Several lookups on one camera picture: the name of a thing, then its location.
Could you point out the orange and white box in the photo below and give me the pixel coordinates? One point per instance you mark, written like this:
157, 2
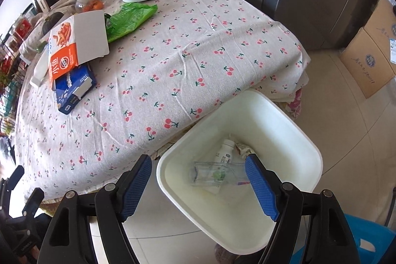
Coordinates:
89, 35

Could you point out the clear plastic bottle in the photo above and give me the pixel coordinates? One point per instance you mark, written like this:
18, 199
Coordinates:
213, 172

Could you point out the crumpled paper wrapper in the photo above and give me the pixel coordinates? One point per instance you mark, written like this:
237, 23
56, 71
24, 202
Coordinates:
244, 151

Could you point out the cherry print tablecloth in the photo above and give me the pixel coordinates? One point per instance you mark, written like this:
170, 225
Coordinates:
185, 66

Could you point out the green snack bag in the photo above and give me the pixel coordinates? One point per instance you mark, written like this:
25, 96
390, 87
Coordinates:
126, 19

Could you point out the blue plastic stool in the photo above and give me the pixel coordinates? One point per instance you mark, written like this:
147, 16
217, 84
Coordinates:
365, 233

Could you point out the white tube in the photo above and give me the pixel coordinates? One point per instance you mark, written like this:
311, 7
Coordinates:
38, 69

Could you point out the red packet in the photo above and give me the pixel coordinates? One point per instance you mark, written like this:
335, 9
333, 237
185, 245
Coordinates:
23, 29

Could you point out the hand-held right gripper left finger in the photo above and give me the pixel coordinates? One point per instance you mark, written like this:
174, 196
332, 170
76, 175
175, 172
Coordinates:
136, 186

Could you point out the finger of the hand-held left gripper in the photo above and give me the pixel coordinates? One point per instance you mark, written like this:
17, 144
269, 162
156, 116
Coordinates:
33, 200
14, 175

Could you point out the dark green squash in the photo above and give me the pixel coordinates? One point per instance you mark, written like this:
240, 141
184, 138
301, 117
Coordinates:
49, 24

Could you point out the small white bottle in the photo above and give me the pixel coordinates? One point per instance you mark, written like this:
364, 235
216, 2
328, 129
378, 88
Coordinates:
225, 151

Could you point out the blue box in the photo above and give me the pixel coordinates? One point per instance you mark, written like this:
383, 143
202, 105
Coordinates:
74, 81

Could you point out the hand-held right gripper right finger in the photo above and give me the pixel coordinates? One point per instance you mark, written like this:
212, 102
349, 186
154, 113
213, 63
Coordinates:
261, 186

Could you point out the white plastic bin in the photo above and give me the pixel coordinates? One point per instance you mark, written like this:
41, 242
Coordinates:
263, 115

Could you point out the pink floral cloth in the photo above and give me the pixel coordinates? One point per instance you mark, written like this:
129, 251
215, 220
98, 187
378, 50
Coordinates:
295, 103

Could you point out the large cardboard box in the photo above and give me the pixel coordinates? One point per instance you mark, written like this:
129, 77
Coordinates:
368, 66

